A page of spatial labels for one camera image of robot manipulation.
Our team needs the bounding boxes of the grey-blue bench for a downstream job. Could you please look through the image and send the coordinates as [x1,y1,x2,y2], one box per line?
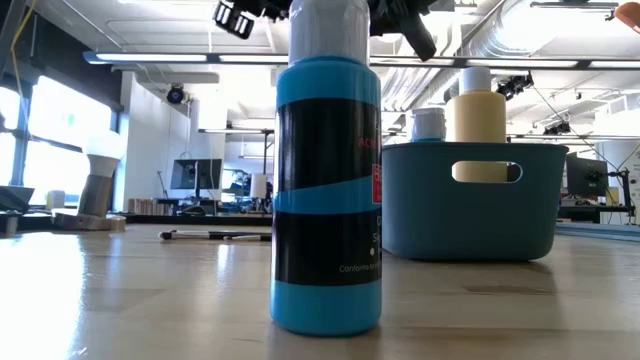
[556,222,640,244]

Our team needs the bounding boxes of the large yellow paint bottle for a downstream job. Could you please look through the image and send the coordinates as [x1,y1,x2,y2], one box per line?
[444,66,509,184]

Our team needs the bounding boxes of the silver ventilation duct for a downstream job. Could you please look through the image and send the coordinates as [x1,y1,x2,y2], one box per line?
[382,27,531,114]

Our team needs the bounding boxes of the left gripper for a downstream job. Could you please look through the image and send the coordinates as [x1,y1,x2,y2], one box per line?
[212,0,291,41]

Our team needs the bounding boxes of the black ceiling camera rig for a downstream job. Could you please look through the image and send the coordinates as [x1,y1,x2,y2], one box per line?
[492,72,534,103]

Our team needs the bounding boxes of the teal paint bottle black label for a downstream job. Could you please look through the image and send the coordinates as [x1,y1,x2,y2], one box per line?
[410,106,447,144]

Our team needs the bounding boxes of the white table lamp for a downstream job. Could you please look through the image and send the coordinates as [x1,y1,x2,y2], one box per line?
[248,173,270,214]

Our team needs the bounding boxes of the blue-grey plastic bin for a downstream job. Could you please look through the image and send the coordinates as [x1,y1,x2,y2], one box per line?
[380,142,570,263]

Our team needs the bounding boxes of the dark office desk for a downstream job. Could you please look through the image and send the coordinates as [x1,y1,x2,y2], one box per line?
[558,203,637,224]

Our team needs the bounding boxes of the black computer monitor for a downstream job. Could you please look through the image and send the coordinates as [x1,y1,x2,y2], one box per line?
[566,152,609,197]
[170,158,224,199]

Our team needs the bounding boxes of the peach rounded object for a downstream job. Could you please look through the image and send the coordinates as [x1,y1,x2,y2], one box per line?
[613,1,640,35]

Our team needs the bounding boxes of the black pen on table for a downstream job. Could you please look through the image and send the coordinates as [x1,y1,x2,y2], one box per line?
[158,229,274,243]

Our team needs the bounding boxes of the light blue paint bottle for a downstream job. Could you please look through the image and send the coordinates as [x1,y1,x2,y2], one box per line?
[270,0,384,337]

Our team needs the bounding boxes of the round black ceiling camera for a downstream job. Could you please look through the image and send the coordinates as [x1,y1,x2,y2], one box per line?
[166,83,188,105]

